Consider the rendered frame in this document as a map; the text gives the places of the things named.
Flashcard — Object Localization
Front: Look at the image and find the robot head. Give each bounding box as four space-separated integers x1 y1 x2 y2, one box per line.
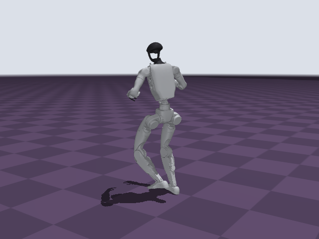
147 42 165 64

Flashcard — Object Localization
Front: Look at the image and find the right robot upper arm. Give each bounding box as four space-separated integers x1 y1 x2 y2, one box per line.
172 65 187 90

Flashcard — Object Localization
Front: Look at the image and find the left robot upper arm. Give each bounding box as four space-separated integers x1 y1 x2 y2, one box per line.
130 67 150 98

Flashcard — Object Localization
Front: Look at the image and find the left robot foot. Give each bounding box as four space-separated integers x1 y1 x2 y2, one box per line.
147 180 169 189

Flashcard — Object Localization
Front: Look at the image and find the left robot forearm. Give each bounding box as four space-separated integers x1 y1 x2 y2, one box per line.
127 88 134 99

